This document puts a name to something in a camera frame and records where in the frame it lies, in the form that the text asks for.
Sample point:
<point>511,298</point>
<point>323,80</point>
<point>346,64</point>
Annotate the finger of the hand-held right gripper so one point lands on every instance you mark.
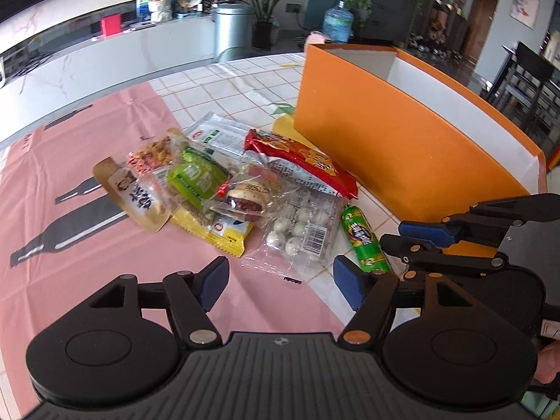
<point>450,264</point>
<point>424,232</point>

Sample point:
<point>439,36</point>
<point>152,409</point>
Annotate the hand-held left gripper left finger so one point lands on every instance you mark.
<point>216,279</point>

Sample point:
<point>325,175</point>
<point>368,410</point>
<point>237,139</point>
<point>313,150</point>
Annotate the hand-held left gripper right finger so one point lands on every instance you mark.
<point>348,282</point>

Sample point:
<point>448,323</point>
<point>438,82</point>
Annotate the yellow snack packet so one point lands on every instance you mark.
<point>218,237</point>

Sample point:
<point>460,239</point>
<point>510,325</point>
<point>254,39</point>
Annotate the green sausage stick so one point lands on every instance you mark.
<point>364,240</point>

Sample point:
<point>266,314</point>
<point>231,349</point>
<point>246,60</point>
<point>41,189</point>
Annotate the clear bag of white eggs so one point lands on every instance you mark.
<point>297,232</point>

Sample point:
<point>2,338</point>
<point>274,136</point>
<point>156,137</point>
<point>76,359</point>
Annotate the clear bun snack packet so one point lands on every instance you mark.
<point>245,197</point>

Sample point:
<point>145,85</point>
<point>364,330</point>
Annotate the orange box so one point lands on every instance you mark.
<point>393,140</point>

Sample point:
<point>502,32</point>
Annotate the tan snack packet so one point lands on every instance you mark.
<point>131,197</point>

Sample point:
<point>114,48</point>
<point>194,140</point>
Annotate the red snack packet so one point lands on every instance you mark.
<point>306,162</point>

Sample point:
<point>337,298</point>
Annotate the clear peanut snack packet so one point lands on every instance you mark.
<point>153,153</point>

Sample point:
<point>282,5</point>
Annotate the white and green snack packet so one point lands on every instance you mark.
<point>223,135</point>

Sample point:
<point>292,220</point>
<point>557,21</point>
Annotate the person's right hand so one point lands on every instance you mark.
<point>549,363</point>

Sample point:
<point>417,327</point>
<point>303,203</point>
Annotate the pink and white printed tablecloth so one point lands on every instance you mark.
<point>87,249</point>

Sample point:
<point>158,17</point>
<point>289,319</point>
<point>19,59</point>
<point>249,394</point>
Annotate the black chair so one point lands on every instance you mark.
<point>529,83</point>

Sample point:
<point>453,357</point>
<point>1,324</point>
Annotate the dark cluttered shelf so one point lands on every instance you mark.
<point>437,26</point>

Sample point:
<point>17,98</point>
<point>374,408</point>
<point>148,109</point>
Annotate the brown door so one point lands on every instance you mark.
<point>480,22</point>

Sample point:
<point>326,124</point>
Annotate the pink heater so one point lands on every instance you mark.
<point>317,38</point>

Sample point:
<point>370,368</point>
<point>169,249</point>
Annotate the clear plastic chair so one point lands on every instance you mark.
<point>236,54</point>

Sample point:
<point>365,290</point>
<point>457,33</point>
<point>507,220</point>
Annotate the blue water jug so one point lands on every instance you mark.
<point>337,22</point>

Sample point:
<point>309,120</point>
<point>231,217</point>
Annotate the dark grey cabinet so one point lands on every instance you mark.
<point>393,4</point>

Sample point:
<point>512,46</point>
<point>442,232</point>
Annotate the white marble cabinet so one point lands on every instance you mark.
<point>109,57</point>

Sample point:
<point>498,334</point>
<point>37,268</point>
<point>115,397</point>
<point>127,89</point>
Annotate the silver trash can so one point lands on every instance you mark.
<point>232,30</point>

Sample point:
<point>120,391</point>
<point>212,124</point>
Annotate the potted long-leaf plant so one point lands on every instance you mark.
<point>264,13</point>

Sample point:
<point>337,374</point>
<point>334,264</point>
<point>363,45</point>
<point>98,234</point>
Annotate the red box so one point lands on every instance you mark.
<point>110,25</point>

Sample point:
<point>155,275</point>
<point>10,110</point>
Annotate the blue printed box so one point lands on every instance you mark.
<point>142,2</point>

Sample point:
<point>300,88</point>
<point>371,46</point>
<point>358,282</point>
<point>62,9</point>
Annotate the wall picture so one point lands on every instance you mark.
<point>525,8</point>

